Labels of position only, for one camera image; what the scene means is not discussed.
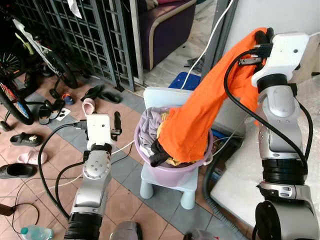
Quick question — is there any orange garment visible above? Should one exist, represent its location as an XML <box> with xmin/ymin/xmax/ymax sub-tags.
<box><xmin>157</xmin><ymin>27</ymin><xmax>275</xmax><ymax>164</ymax></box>

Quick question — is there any dark metal grille gate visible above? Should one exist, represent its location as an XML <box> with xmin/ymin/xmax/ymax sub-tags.
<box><xmin>9</xmin><ymin>0</ymin><xmax>137</xmax><ymax>92</ymax></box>

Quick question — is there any grey corrugated drain hose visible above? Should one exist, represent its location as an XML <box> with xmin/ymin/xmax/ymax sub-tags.
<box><xmin>202</xmin><ymin>149</ymin><xmax>252</xmax><ymax>237</ymax></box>

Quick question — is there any black slipper with print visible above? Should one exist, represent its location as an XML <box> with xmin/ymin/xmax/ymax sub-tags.
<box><xmin>9</xmin><ymin>132</ymin><xmax>44</xmax><ymax>147</ymax></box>

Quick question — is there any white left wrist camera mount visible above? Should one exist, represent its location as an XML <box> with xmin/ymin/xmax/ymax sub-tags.
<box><xmin>85</xmin><ymin>114</ymin><xmax>112</xmax><ymax>150</ymax></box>

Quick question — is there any light blue plastic stool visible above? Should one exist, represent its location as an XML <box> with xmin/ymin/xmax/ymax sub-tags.
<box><xmin>139</xmin><ymin>86</ymin><xmax>202</xmax><ymax>210</ymax></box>

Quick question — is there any black sandal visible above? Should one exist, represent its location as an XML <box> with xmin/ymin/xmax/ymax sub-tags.
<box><xmin>81</xmin><ymin>84</ymin><xmax>106</xmax><ymax>101</ymax></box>
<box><xmin>100</xmin><ymin>90</ymin><xmax>124</xmax><ymax>105</ymax></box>

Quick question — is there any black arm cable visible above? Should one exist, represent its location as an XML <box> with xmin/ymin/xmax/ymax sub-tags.
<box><xmin>223</xmin><ymin>47</ymin><xmax>314</xmax><ymax>169</ymax></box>
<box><xmin>37</xmin><ymin>122</ymin><xmax>89</xmax><ymax>222</ymax></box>

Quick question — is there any grey right robot leg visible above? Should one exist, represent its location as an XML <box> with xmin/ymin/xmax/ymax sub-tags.
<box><xmin>184</xmin><ymin>228</ymin><xmax>217</xmax><ymax>240</ymax></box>

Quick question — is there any grey lavender cloth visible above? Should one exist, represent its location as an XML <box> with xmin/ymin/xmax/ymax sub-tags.
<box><xmin>137</xmin><ymin>109</ymin><xmax>172</xmax><ymax>162</ymax></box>

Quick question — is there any white paper tag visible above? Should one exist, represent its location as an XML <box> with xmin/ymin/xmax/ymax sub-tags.
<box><xmin>67</xmin><ymin>0</ymin><xmax>84</xmax><ymax>20</ymax></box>

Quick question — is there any clear plastic water bottle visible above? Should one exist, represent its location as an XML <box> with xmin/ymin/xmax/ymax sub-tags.
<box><xmin>20</xmin><ymin>225</ymin><xmax>54</xmax><ymax>240</ymax></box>

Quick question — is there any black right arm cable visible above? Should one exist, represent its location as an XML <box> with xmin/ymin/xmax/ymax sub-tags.
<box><xmin>223</xmin><ymin>47</ymin><xmax>314</xmax><ymax>169</ymax></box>

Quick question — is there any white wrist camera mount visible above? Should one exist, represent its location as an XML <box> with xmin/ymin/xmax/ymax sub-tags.
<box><xmin>251</xmin><ymin>32</ymin><xmax>311</xmax><ymax>87</ymax></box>
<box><xmin>85</xmin><ymin>114</ymin><xmax>112</xmax><ymax>150</ymax></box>

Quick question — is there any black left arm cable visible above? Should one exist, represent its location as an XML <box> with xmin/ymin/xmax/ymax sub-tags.
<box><xmin>37</xmin><ymin>122</ymin><xmax>89</xmax><ymax>222</ymax></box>

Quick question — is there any yellow cloth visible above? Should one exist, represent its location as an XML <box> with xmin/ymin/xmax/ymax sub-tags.
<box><xmin>165</xmin><ymin>157</ymin><xmax>195</xmax><ymax>167</ymax></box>

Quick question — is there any grey robot leg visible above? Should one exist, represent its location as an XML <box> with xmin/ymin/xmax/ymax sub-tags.
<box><xmin>184</xmin><ymin>228</ymin><xmax>217</xmax><ymax>240</ymax></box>
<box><xmin>109</xmin><ymin>220</ymin><xmax>144</xmax><ymax>240</ymax></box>

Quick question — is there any purple plastic laundry basin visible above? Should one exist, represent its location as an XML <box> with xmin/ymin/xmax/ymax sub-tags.
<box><xmin>133</xmin><ymin>106</ymin><xmax>215</xmax><ymax>189</ymax></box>

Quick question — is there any purple sofa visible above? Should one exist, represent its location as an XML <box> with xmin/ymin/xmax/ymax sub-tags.
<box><xmin>137</xmin><ymin>0</ymin><xmax>198</xmax><ymax>72</ymax></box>

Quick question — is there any blue floor mat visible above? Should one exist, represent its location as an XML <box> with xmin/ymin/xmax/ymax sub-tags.
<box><xmin>168</xmin><ymin>72</ymin><xmax>202</xmax><ymax>91</ymax></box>

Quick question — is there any black cloth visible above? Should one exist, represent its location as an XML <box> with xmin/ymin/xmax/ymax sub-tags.
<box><xmin>148</xmin><ymin>139</ymin><xmax>174</xmax><ymax>169</ymax></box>

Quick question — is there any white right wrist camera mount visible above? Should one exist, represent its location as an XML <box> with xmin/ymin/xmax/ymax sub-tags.
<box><xmin>251</xmin><ymin>32</ymin><xmax>311</xmax><ymax>87</ymax></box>

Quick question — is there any white power cable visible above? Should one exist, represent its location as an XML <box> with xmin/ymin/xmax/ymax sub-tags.
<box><xmin>180</xmin><ymin>0</ymin><xmax>237</xmax><ymax>91</ymax></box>

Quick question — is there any grey left robot leg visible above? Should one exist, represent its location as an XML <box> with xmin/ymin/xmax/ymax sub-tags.
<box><xmin>109</xmin><ymin>220</ymin><xmax>144</xmax><ymax>240</ymax></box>

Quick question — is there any pink clog slipper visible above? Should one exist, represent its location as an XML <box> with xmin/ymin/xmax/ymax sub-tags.
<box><xmin>17</xmin><ymin>149</ymin><xmax>49</xmax><ymax>166</ymax></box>

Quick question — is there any black bicycle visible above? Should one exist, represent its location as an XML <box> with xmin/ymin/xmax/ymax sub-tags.
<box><xmin>0</xmin><ymin>14</ymin><xmax>79</xmax><ymax>126</ymax></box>

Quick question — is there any pink sandal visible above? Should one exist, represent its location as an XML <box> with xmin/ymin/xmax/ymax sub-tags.
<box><xmin>81</xmin><ymin>98</ymin><xmax>96</xmax><ymax>117</ymax></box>

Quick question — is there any plain black shoe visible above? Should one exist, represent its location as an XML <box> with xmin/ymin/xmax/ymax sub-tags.
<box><xmin>0</xmin><ymin>163</ymin><xmax>37</xmax><ymax>180</ymax></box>

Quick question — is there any dark child shoe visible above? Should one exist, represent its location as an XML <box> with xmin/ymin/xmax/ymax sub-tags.
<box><xmin>37</xmin><ymin>102</ymin><xmax>51</xmax><ymax>126</ymax></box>
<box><xmin>49</xmin><ymin>98</ymin><xmax>66</xmax><ymax>121</ymax></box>

